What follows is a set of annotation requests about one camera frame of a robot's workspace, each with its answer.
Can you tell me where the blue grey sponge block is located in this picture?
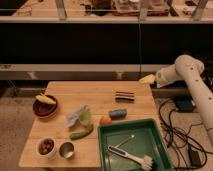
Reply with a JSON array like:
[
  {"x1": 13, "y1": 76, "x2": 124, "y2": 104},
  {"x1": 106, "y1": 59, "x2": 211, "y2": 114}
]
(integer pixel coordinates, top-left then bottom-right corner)
[{"x1": 109, "y1": 109, "x2": 127, "y2": 119}]

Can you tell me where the green plastic tray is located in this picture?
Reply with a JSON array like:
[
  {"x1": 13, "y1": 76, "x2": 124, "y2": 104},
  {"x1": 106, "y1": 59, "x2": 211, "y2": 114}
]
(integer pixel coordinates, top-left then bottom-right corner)
[{"x1": 98, "y1": 119, "x2": 173, "y2": 171}]

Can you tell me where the black power box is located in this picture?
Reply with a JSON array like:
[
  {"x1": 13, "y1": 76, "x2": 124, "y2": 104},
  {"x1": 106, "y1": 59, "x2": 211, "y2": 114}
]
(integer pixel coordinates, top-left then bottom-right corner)
[{"x1": 174, "y1": 97, "x2": 195, "y2": 112}]

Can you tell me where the dark red bowl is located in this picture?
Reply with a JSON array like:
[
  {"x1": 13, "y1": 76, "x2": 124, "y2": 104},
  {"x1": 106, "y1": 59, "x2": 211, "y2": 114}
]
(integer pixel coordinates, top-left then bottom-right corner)
[{"x1": 33, "y1": 95, "x2": 58, "y2": 118}]

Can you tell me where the green toy cucumber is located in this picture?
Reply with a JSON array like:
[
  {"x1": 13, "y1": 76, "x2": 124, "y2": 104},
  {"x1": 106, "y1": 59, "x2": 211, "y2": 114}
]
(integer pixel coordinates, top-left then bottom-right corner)
[{"x1": 69, "y1": 124, "x2": 94, "y2": 141}]

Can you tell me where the white dish brush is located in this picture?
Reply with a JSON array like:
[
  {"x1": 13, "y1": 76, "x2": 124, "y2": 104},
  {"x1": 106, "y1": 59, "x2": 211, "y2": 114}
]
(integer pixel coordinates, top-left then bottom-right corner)
[{"x1": 108, "y1": 145, "x2": 154, "y2": 171}]

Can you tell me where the metal spoon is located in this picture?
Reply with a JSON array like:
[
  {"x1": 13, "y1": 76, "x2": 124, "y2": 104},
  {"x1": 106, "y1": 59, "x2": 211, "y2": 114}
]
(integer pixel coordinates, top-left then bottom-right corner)
[{"x1": 115, "y1": 134, "x2": 135, "y2": 147}]

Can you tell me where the black power adapter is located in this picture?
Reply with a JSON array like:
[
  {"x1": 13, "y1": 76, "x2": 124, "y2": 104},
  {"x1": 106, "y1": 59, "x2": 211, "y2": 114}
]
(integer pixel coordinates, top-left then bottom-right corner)
[{"x1": 188, "y1": 148, "x2": 201, "y2": 167}]

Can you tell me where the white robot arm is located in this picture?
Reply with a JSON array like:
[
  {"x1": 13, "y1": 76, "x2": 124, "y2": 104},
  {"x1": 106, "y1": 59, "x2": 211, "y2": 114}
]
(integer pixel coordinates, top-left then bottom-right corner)
[{"x1": 139, "y1": 55, "x2": 213, "y2": 145}]

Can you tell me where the yellow toy corn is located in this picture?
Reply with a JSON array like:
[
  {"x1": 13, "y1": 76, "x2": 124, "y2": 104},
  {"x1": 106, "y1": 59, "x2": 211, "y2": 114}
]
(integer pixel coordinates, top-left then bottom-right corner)
[{"x1": 36, "y1": 95, "x2": 56, "y2": 105}]

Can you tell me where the white cup with nuts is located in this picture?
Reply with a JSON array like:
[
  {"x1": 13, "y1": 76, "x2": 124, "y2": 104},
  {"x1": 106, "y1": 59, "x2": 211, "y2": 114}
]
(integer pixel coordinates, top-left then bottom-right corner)
[{"x1": 36, "y1": 137, "x2": 57, "y2": 159}]

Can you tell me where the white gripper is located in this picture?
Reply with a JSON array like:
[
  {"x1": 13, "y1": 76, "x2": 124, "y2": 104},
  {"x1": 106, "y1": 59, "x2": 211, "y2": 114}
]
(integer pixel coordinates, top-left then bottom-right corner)
[{"x1": 139, "y1": 65, "x2": 181, "y2": 88}]

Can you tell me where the orange ball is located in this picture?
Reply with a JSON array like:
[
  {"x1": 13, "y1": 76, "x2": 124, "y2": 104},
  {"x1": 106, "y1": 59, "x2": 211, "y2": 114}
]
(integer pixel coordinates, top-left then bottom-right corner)
[{"x1": 99, "y1": 116, "x2": 112, "y2": 125}]

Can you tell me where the small metal cup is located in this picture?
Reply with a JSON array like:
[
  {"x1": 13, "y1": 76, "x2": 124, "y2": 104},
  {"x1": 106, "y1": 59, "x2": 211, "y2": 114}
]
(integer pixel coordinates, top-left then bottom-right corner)
[{"x1": 59, "y1": 142, "x2": 74, "y2": 159}]

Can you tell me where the black cable bundle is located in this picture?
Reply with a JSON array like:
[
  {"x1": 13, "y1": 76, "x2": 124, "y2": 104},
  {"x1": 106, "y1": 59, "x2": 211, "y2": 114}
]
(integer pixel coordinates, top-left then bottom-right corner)
[{"x1": 158, "y1": 97, "x2": 213, "y2": 170}]

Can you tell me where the wooden table board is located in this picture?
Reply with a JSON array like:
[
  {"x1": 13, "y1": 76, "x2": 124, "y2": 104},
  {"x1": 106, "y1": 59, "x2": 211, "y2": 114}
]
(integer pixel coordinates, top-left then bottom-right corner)
[{"x1": 19, "y1": 81, "x2": 159, "y2": 171}]

